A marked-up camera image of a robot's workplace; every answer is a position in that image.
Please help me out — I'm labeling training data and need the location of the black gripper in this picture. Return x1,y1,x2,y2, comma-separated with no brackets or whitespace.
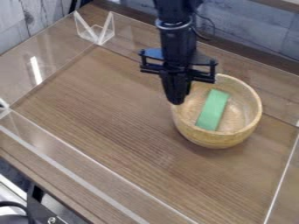
139,18,218,105

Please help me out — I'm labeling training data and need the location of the green rectangular stick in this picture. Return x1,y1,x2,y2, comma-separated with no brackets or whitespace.
195,89,230,131

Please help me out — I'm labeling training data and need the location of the wooden bowl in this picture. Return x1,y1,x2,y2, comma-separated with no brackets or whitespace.
171,73,263,149

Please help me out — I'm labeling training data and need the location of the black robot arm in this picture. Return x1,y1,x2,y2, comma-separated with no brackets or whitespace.
139,0,218,105

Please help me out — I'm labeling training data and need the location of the clear acrylic stand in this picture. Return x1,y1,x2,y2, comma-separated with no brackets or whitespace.
74,11,115,46

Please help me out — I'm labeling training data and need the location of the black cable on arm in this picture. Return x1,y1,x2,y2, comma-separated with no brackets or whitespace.
191,11,218,42

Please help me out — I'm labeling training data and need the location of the clear acrylic tray wall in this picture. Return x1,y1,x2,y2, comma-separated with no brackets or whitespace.
0,99,197,224

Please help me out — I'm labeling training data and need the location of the black table frame bracket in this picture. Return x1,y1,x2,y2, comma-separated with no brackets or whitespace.
27,185,69,224

